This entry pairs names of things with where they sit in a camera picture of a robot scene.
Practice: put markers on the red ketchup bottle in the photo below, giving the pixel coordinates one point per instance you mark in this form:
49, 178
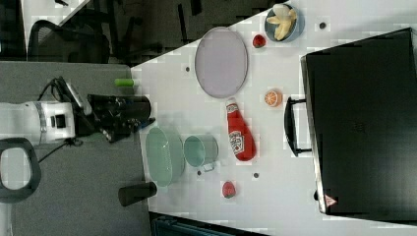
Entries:
240, 136

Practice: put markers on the peeled banana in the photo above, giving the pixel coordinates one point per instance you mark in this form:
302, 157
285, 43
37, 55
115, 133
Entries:
284, 18

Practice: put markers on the black utensil holder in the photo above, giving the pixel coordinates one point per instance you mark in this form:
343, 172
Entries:
141, 107

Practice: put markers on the blue bowl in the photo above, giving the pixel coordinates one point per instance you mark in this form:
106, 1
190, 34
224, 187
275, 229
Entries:
296, 30

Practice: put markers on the large red strawberry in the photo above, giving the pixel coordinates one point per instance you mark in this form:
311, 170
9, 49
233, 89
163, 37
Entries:
228, 190

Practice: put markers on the green mug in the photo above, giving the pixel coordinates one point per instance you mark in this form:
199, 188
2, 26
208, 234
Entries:
201, 151

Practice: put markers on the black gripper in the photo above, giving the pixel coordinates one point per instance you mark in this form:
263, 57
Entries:
111, 116

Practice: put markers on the small red strawberry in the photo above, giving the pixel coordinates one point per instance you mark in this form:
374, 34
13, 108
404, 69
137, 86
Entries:
259, 41

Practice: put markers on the black office chair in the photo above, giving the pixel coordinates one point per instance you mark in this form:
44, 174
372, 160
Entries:
52, 43

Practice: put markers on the orange slice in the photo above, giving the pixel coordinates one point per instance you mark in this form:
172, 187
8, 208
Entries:
273, 98

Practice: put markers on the grey oval plate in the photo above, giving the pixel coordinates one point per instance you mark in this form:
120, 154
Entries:
221, 62

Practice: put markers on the green strainer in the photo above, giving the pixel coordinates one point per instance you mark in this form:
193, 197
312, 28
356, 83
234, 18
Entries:
166, 160

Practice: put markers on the green cylinder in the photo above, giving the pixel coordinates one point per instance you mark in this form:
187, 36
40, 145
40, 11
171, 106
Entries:
124, 83

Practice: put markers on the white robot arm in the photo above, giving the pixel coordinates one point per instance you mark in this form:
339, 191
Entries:
25, 126

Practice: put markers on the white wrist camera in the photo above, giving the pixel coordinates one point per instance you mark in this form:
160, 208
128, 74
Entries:
75, 95

